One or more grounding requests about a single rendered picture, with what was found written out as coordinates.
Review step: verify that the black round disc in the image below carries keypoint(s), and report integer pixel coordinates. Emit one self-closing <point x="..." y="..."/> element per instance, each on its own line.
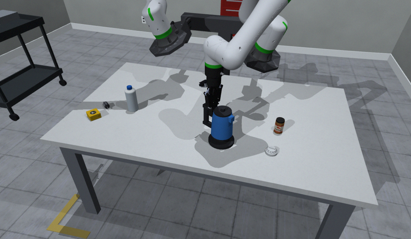
<point x="221" y="145"/>

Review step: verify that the brown spice jar with black lid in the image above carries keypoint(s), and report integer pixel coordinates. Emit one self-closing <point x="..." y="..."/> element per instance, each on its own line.
<point x="279" y="125"/>

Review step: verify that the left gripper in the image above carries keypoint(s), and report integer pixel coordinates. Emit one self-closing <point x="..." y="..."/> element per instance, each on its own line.
<point x="213" y="93"/>

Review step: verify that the grey bottle with blue cap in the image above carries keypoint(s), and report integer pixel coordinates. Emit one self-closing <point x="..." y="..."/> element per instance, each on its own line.
<point x="131" y="99"/>

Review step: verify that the white kitchen timer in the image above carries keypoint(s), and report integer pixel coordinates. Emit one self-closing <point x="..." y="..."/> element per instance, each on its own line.
<point x="271" y="151"/>

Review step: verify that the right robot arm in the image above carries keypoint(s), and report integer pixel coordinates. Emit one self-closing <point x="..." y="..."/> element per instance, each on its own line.
<point x="154" y="14"/>

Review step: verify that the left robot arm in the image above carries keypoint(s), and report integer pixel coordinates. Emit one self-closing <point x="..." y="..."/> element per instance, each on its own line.
<point x="262" y="30"/>

